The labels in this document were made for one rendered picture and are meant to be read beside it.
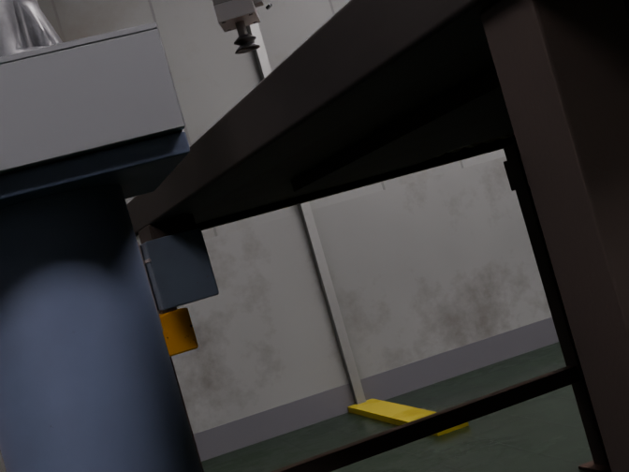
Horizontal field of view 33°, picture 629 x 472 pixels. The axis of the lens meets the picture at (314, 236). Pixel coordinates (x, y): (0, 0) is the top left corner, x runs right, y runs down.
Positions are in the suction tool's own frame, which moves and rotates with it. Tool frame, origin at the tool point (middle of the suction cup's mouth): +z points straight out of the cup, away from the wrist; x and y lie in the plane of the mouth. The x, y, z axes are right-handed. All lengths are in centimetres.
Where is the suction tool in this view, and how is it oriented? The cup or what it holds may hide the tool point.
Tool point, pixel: (247, 50)
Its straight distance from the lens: 179.2
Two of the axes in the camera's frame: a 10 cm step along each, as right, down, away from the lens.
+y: 0.5, 0.0, 10.0
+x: -9.6, 2.8, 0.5
